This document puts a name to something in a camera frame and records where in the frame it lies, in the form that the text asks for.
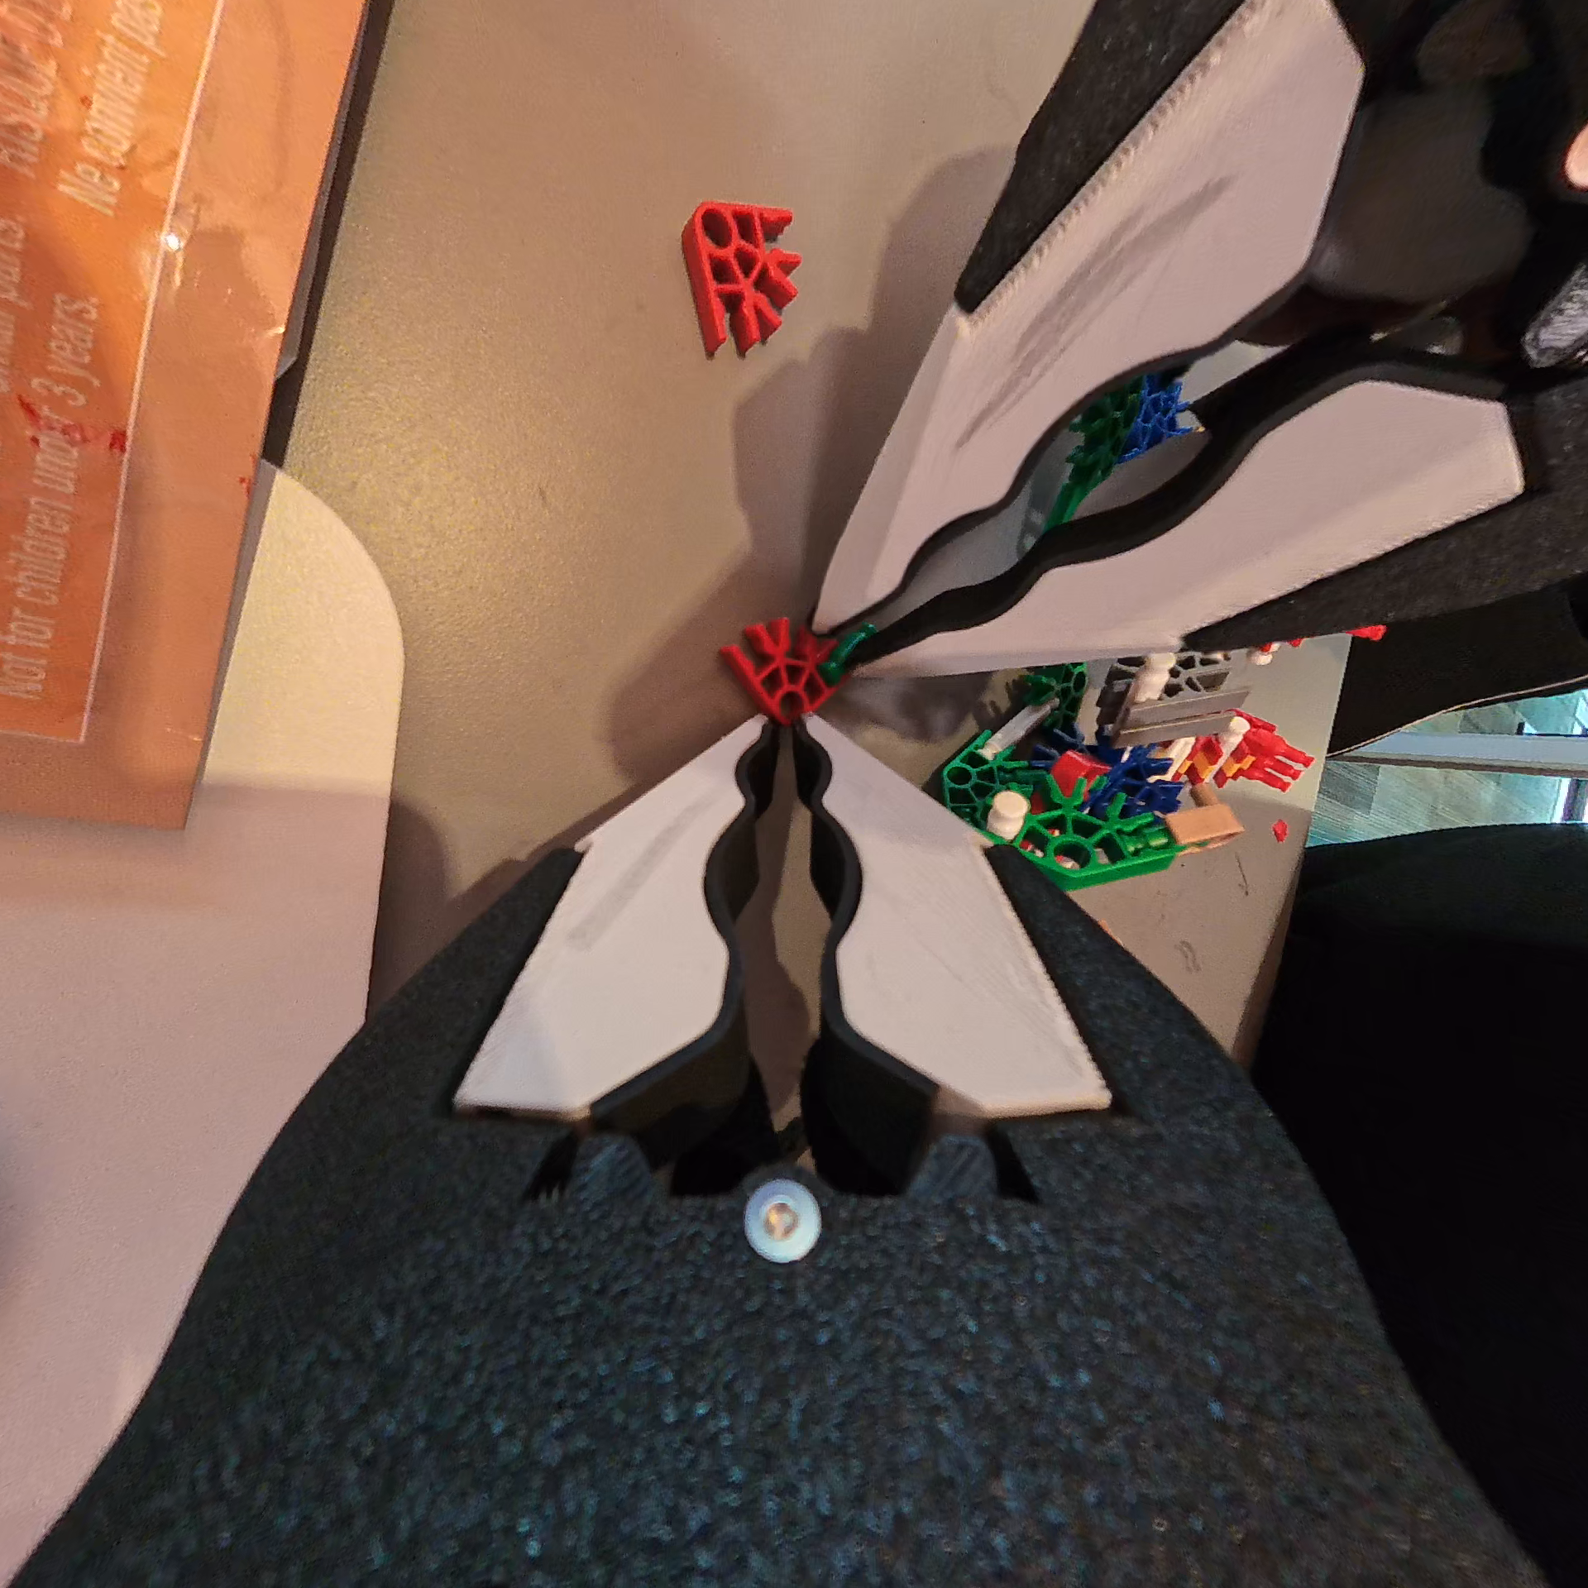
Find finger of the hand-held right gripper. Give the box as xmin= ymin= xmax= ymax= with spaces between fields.
xmin=859 ymin=369 xmax=1529 ymax=682
xmin=809 ymin=0 xmax=1370 ymax=637

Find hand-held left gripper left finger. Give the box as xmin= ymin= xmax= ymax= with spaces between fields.
xmin=452 ymin=716 xmax=790 ymax=1196

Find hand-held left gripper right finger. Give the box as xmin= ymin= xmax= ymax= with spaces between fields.
xmin=791 ymin=720 xmax=1115 ymax=1196

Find multicolour construction toy model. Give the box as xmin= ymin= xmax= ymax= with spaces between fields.
xmin=940 ymin=372 xmax=1317 ymax=893

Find orange toy set package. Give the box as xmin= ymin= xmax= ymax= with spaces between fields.
xmin=0 ymin=0 xmax=374 ymax=831

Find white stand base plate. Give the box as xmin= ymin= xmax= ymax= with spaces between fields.
xmin=0 ymin=462 xmax=407 ymax=1553

